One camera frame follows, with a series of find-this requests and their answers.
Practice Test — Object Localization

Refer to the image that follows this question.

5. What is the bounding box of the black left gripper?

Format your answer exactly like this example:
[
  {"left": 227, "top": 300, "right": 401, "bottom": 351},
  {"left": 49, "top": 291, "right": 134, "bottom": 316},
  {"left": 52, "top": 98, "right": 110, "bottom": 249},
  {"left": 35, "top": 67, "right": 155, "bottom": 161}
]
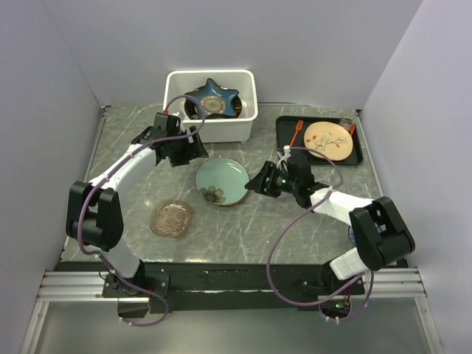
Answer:
[{"left": 167, "top": 125, "right": 209, "bottom": 167}]

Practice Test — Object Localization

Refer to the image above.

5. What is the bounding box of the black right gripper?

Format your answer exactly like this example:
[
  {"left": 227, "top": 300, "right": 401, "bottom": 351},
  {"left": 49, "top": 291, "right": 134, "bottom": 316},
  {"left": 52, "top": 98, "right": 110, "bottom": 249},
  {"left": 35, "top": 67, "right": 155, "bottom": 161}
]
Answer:
[{"left": 244, "top": 161, "right": 299, "bottom": 198}]

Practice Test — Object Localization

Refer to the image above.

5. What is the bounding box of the mint green flower plate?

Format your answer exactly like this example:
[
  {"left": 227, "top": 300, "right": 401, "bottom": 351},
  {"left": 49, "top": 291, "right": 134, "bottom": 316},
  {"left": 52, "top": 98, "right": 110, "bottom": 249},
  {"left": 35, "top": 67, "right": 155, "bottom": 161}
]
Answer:
[{"left": 195, "top": 158, "right": 249, "bottom": 207}]

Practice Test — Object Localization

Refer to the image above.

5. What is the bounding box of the black plate with colored squares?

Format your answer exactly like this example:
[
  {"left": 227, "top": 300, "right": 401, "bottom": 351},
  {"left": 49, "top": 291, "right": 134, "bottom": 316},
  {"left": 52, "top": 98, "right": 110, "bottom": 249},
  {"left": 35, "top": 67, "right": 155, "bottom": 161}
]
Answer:
[{"left": 184, "top": 96, "right": 243, "bottom": 120}]

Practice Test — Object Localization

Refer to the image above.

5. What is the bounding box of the blue star-shaped dish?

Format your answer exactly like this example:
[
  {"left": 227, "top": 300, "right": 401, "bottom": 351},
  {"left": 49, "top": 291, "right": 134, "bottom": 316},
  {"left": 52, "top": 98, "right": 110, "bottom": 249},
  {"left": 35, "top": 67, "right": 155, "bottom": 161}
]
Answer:
[{"left": 185, "top": 77, "right": 239, "bottom": 116}]

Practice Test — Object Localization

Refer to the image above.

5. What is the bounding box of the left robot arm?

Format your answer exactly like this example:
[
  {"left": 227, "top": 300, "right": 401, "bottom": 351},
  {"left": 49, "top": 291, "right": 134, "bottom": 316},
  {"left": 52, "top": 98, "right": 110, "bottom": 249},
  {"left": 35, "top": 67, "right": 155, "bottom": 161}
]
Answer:
[{"left": 66, "top": 112, "right": 208, "bottom": 296}]

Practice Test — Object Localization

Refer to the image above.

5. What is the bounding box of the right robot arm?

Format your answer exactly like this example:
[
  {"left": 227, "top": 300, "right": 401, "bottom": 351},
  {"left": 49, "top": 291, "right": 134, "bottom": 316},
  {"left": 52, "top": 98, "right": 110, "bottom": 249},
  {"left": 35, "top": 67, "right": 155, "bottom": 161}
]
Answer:
[{"left": 245, "top": 153, "right": 416, "bottom": 294}]

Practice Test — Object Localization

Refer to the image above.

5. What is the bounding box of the white plastic bin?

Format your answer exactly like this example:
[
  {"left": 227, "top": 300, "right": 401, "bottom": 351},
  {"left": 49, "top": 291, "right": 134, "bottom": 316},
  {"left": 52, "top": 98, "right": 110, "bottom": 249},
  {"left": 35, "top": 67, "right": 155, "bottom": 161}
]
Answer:
[{"left": 164, "top": 69, "right": 258, "bottom": 143}]

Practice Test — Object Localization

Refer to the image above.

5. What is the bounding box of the black tray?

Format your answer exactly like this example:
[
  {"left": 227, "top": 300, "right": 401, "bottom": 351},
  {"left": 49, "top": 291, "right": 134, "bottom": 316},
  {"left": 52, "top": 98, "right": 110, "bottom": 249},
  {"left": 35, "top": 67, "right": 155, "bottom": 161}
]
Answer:
[{"left": 275, "top": 116, "right": 364, "bottom": 166}]

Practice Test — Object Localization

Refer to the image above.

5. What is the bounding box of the orange plastic fork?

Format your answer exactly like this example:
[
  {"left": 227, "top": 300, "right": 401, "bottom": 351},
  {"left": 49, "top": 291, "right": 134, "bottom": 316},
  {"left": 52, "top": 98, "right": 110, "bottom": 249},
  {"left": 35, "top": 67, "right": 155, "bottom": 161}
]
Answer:
[{"left": 289, "top": 119, "right": 304, "bottom": 147}]

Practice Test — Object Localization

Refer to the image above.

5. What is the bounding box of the pink glass dish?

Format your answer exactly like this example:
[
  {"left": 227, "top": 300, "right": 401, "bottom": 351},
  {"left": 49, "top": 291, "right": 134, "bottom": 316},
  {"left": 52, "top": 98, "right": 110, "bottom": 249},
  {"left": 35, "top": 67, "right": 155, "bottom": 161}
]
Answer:
[{"left": 149, "top": 199, "right": 193, "bottom": 238}]

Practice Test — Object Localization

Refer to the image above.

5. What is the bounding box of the beige bird plate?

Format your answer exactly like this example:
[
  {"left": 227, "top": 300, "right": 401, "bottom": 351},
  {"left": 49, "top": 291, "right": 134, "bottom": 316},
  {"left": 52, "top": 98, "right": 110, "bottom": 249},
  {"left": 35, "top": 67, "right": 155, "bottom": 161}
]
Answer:
[{"left": 303, "top": 122, "right": 353, "bottom": 162}]

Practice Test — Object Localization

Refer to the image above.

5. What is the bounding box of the blue patterned small plate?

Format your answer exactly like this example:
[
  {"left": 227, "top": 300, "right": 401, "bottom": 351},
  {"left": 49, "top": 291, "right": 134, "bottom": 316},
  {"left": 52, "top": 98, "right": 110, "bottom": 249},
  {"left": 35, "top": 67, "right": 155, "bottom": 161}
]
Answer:
[{"left": 347, "top": 226, "right": 357, "bottom": 247}]

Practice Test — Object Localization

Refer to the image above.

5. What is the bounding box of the clear glass cup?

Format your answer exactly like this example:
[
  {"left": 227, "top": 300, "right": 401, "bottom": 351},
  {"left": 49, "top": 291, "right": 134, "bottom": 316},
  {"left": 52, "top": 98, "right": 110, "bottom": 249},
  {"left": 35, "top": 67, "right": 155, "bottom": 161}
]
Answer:
[{"left": 339, "top": 117, "right": 354, "bottom": 131}]

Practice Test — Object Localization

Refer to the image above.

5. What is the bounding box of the orange plastic spoon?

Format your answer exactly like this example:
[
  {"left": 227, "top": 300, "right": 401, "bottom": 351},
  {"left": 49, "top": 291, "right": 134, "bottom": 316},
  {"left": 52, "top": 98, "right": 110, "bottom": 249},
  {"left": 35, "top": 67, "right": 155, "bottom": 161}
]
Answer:
[{"left": 347, "top": 123, "right": 355, "bottom": 135}]

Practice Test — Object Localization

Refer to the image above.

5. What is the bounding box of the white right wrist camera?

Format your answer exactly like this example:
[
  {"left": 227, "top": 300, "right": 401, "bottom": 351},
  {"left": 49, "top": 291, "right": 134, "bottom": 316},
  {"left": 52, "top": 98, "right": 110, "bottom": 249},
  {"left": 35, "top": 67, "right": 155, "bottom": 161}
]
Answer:
[{"left": 276, "top": 145, "right": 291, "bottom": 172}]

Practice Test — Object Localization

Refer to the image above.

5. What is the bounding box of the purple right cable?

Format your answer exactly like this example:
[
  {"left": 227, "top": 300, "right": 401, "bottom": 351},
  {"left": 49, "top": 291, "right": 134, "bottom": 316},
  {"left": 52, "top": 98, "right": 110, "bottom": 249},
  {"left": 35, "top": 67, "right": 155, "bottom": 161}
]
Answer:
[{"left": 265, "top": 147, "right": 374, "bottom": 322}]

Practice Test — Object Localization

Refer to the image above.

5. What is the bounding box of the purple cable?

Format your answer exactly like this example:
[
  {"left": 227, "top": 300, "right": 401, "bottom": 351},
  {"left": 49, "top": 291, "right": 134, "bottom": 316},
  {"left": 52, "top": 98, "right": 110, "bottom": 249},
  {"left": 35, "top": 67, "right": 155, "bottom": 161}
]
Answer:
[
  {"left": 265, "top": 147, "right": 374, "bottom": 322},
  {"left": 76, "top": 94, "right": 207, "bottom": 329}
]

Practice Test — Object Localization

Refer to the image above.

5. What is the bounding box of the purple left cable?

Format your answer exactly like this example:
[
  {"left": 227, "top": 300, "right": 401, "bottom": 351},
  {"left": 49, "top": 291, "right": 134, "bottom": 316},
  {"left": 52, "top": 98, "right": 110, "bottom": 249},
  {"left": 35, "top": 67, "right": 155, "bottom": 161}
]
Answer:
[{"left": 76, "top": 94, "right": 207, "bottom": 329}]

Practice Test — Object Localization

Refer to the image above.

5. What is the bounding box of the aluminium frame rail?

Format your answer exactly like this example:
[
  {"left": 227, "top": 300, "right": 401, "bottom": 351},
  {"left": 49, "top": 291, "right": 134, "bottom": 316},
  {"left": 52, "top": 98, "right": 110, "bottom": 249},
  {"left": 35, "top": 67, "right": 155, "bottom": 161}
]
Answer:
[{"left": 36, "top": 271, "right": 148, "bottom": 303}]

